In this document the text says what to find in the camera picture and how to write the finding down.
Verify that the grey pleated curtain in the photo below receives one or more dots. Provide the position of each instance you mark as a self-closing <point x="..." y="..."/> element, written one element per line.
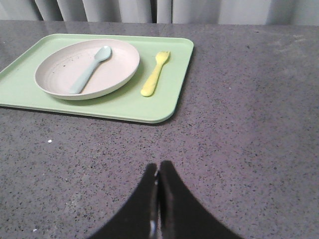
<point x="258" y="12"/>

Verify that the light blue plastic spoon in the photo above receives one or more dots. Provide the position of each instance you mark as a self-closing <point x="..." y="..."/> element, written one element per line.
<point x="103" y="54"/>

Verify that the yellow plastic fork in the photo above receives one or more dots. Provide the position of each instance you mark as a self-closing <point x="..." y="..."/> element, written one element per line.
<point x="151" y="82"/>

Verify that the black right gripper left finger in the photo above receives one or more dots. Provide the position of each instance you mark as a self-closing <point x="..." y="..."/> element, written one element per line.
<point x="138" y="217"/>

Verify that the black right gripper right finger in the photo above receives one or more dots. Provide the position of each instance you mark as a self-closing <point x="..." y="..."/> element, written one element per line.
<point x="182" y="216"/>

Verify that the beige round plate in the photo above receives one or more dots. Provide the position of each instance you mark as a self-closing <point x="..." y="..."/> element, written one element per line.
<point x="58" y="72"/>

